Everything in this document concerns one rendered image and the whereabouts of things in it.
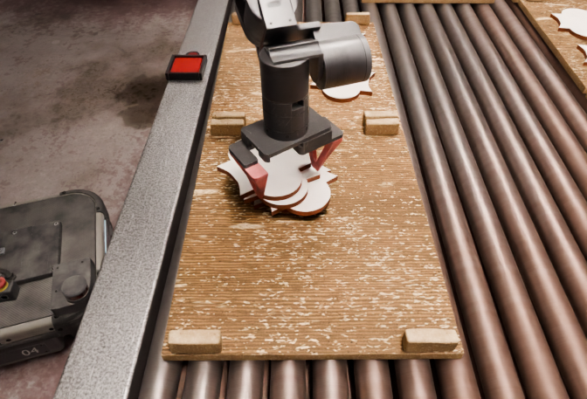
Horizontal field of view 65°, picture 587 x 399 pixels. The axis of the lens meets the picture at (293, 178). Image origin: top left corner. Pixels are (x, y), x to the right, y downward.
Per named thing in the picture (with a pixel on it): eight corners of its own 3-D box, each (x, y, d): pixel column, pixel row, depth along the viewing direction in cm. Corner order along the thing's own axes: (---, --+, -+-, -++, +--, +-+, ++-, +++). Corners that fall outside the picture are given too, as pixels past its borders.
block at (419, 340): (403, 354, 53) (407, 342, 51) (400, 338, 55) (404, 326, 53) (454, 354, 53) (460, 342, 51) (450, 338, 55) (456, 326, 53)
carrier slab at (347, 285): (162, 361, 54) (160, 355, 53) (207, 136, 83) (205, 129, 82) (461, 359, 54) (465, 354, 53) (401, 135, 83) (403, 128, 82)
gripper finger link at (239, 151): (302, 196, 64) (302, 144, 58) (258, 218, 61) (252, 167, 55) (275, 168, 68) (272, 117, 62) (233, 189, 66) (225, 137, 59)
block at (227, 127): (210, 136, 81) (209, 124, 79) (211, 130, 82) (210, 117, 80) (245, 136, 81) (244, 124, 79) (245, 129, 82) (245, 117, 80)
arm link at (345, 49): (247, 21, 59) (253, -18, 51) (331, 8, 61) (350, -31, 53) (271, 110, 58) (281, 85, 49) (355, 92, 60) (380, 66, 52)
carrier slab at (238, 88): (207, 136, 83) (205, 129, 82) (228, 28, 112) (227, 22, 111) (401, 135, 83) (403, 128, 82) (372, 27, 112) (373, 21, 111)
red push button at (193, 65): (170, 78, 98) (169, 72, 97) (176, 63, 102) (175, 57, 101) (199, 78, 98) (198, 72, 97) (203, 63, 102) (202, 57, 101)
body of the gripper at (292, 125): (332, 136, 61) (335, 88, 56) (266, 167, 57) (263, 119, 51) (304, 112, 65) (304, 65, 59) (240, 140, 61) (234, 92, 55)
